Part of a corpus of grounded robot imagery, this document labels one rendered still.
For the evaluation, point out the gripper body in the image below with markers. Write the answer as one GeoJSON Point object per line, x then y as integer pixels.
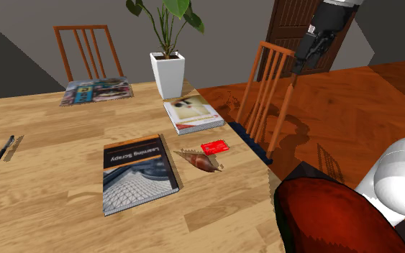
{"type": "Point", "coordinates": [314, 47]}

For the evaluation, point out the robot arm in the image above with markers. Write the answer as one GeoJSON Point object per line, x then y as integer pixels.
{"type": "Point", "coordinates": [398, 175]}

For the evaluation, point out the dark brown wooden door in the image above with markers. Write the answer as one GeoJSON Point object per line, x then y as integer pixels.
{"type": "Point", "coordinates": [286, 28]}

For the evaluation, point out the orange wooden chair blue seat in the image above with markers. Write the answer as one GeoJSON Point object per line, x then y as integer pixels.
{"type": "Point", "coordinates": [263, 87]}

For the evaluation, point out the white book with cat picture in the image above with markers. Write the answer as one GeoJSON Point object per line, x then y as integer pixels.
{"type": "Point", "coordinates": [193, 114]}

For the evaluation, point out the red card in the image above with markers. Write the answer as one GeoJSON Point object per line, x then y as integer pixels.
{"type": "Point", "coordinates": [215, 147]}

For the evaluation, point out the green plant in white pot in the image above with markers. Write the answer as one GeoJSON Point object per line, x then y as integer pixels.
{"type": "Point", "coordinates": [168, 75]}

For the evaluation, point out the brown pointed seashell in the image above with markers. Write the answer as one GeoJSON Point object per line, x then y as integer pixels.
{"type": "Point", "coordinates": [200, 161]}

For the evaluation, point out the red robot stand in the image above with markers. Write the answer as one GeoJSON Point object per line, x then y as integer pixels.
{"type": "Point", "coordinates": [328, 217]}

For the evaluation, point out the colourful magazine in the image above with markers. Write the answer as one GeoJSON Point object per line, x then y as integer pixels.
{"type": "Point", "coordinates": [97, 91]}

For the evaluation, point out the dark book with grid roof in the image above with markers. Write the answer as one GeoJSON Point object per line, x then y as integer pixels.
{"type": "Point", "coordinates": [135, 182]}

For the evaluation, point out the wooden table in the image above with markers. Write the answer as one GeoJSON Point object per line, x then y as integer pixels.
{"type": "Point", "coordinates": [47, 210]}

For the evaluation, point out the black pen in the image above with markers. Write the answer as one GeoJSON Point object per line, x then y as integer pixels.
{"type": "Point", "coordinates": [3, 150]}

